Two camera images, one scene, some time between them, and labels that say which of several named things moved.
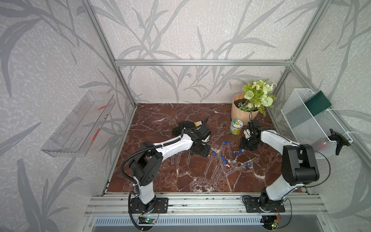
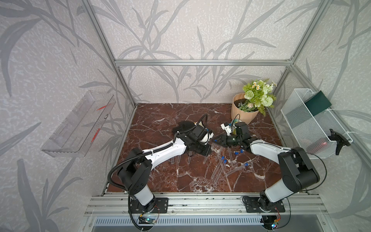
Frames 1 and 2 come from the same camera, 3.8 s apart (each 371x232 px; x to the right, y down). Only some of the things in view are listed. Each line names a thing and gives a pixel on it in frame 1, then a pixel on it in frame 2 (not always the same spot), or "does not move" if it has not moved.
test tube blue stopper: [217, 167] does not move
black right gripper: [243, 145] to [223, 138]
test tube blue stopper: [209, 163] to [207, 156]
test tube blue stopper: [189, 157] does not move
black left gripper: [206, 151] does not move
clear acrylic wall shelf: [75, 137] does not move
